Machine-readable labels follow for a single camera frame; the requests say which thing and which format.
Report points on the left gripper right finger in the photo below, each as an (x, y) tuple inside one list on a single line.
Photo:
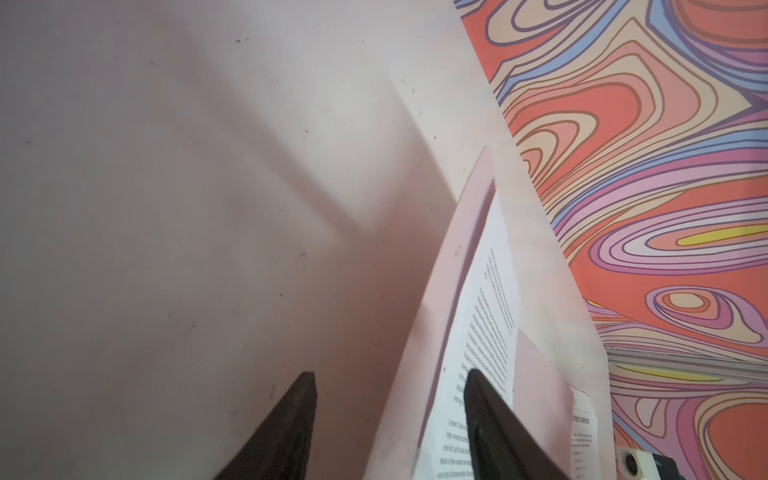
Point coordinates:
[(500, 446)]

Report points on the pink folder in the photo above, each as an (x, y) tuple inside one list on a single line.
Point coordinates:
[(542, 398)]

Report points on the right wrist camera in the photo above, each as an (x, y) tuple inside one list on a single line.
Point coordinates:
[(635, 464)]

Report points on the printed paper sheet top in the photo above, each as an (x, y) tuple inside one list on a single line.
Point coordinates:
[(483, 336)]

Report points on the printed paper sheet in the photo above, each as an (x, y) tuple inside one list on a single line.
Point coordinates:
[(483, 336), (584, 451)]

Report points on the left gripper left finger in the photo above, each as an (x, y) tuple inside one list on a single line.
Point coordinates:
[(280, 447)]

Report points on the printed paper sheet bottom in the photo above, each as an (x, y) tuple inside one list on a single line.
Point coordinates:
[(584, 451)]

